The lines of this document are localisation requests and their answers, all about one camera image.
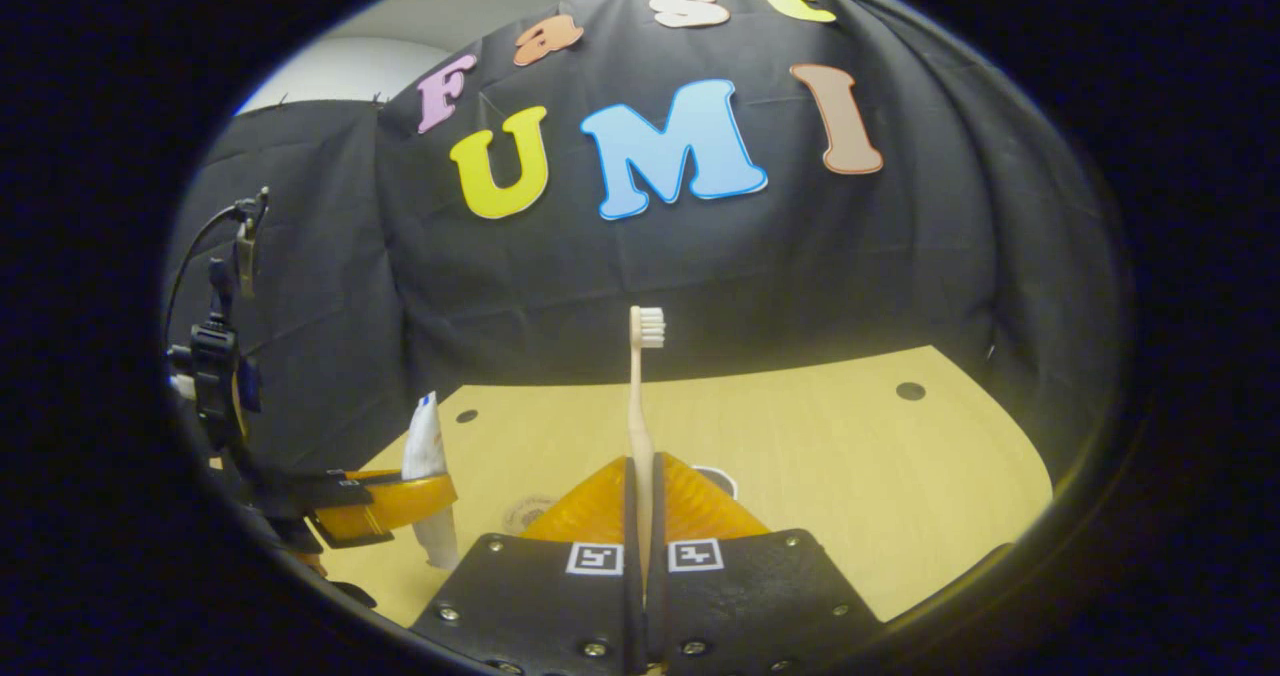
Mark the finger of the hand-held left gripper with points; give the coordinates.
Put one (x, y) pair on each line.
(395, 511)

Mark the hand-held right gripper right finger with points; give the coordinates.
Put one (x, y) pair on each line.
(657, 596)

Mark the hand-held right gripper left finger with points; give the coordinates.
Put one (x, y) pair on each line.
(631, 596)

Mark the white toothpaste tube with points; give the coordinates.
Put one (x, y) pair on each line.
(425, 451)

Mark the white cup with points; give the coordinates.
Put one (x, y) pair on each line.
(725, 473)

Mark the beige toothbrush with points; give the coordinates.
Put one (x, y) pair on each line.
(636, 406)

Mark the wooden desktop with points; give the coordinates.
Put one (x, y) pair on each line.
(850, 476)

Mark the black backdrop cloth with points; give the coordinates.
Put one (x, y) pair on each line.
(700, 276)

